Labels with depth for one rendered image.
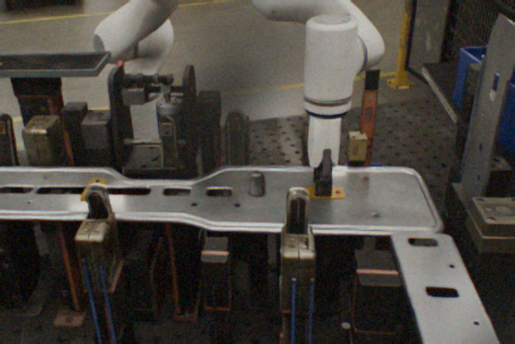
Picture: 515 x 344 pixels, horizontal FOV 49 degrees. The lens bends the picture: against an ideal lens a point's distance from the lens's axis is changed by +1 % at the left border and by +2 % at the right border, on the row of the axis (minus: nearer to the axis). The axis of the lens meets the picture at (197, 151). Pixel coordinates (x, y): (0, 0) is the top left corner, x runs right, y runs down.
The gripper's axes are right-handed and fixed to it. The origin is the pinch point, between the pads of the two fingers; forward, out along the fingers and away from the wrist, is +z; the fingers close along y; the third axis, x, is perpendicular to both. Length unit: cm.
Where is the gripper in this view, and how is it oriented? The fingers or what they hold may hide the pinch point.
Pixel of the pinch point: (322, 180)
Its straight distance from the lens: 110.3
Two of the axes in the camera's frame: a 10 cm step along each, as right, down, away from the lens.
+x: 9.9, 0.1, -1.3
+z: 0.6, 8.8, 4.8
